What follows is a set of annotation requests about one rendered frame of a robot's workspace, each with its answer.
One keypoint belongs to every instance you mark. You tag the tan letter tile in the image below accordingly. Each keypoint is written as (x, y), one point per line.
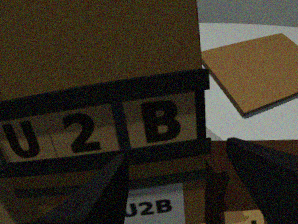
(83, 130)
(26, 139)
(161, 120)
(243, 217)

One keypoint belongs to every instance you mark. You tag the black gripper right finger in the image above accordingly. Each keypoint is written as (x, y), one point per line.
(270, 176)

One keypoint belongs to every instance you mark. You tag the white paper ticket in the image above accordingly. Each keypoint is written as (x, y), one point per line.
(162, 204)

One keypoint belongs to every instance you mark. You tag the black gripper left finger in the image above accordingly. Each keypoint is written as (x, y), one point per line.
(102, 200)

